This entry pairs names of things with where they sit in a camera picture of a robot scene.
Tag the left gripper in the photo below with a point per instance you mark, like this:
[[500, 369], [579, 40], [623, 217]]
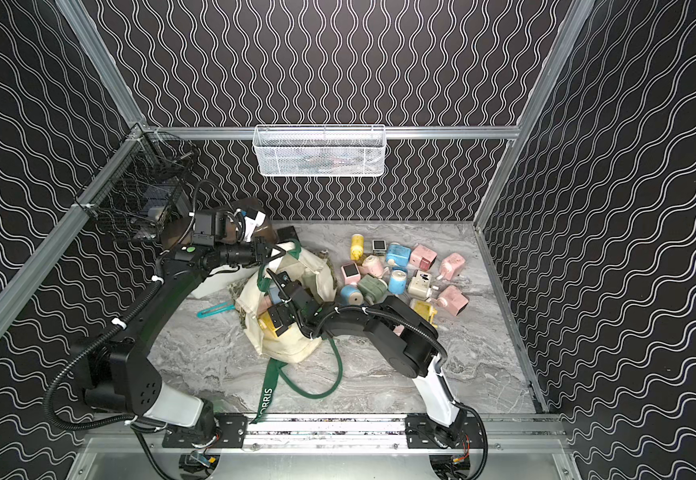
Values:
[[269, 249]]

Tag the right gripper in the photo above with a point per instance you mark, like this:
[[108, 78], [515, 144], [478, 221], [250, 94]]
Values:
[[279, 309]]

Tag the cream tote bag green handles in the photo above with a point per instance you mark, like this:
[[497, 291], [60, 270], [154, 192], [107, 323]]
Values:
[[257, 296]]

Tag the blue round dial sharpener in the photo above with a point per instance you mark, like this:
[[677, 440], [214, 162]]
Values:
[[351, 295]]

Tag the pink sharpener black face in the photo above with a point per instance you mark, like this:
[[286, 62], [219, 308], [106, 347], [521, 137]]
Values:
[[351, 273]]

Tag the green grey sharpener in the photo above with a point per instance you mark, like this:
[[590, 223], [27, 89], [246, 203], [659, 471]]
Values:
[[374, 290]]

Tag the gold square pencil sharpener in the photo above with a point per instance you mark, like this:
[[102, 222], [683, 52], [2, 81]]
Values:
[[379, 247]]

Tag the light blue round sharpener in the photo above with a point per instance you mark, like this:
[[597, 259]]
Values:
[[397, 283]]

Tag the blue pencil sharpener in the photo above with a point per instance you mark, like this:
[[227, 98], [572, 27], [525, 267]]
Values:
[[398, 256]]

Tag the cream panda pencil sharpener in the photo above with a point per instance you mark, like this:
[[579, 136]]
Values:
[[421, 287]]

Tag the pink box pencil sharpener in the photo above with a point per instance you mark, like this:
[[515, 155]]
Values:
[[422, 258]]

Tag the pink rounded pencil sharpener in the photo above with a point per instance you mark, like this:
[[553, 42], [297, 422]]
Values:
[[451, 267]]

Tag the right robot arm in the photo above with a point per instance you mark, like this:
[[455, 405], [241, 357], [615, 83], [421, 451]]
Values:
[[409, 344]]

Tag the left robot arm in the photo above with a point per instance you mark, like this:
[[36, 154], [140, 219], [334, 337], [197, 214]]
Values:
[[113, 371]]

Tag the white brown storage box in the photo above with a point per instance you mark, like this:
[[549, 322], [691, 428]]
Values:
[[219, 278]]

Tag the teal utility knife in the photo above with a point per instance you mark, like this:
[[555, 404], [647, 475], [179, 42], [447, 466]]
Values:
[[216, 309]]

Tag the black wire basket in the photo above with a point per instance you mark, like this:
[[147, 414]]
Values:
[[147, 191]]

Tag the white wire basket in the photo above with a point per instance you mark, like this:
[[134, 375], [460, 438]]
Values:
[[320, 150]]

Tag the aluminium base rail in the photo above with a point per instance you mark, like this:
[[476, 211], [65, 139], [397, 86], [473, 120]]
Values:
[[396, 434]]

